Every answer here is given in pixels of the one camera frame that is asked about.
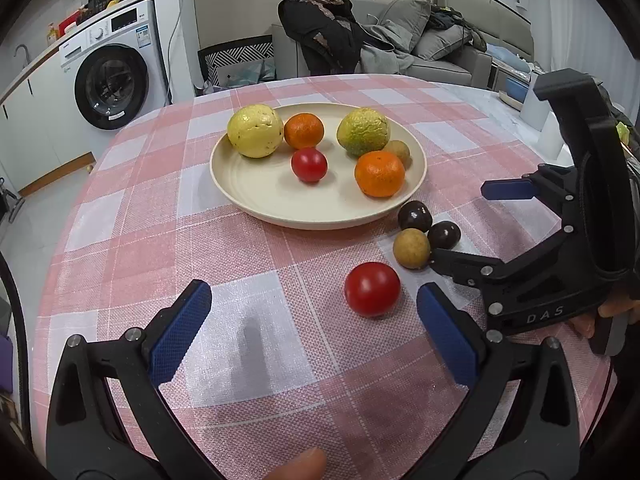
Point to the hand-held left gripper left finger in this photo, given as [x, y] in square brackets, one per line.
[180, 332]

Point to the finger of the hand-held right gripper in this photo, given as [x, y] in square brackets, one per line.
[507, 190]
[470, 267]

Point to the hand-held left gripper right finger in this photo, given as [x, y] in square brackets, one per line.
[447, 335]

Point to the dark purple plum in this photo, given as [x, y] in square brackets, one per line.
[444, 235]
[415, 216]

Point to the brown longan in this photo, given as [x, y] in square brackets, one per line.
[411, 249]
[399, 152]

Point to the red tomato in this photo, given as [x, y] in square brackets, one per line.
[372, 289]
[309, 165]

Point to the orange mandarin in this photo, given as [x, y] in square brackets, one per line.
[380, 174]
[304, 131]

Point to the green-yellow guava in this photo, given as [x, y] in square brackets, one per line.
[363, 131]

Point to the cream round plate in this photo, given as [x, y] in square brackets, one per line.
[280, 190]

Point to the yellow guava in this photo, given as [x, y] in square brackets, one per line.
[255, 131]

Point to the person's right hand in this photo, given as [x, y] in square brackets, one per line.
[622, 310]

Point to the person's left hand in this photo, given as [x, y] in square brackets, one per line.
[297, 466]

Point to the blue container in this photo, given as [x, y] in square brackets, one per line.
[516, 90]

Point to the pink checked tablecloth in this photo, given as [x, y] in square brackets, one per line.
[150, 200]

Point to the grey pillow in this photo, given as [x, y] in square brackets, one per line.
[442, 42]
[402, 22]

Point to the grey garment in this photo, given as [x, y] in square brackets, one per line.
[387, 60]

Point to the grey sofa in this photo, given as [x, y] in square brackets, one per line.
[480, 15]

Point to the black jacket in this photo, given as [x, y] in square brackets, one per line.
[320, 25]

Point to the white lower cabinets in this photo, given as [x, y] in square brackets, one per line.
[35, 125]

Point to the white washing machine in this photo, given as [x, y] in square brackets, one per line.
[115, 70]

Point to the black white patterned box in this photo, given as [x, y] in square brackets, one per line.
[235, 55]

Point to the chrome faucet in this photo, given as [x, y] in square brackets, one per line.
[24, 52]

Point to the yellow bottle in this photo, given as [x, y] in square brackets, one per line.
[51, 32]

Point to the red box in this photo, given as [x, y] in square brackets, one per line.
[72, 22]

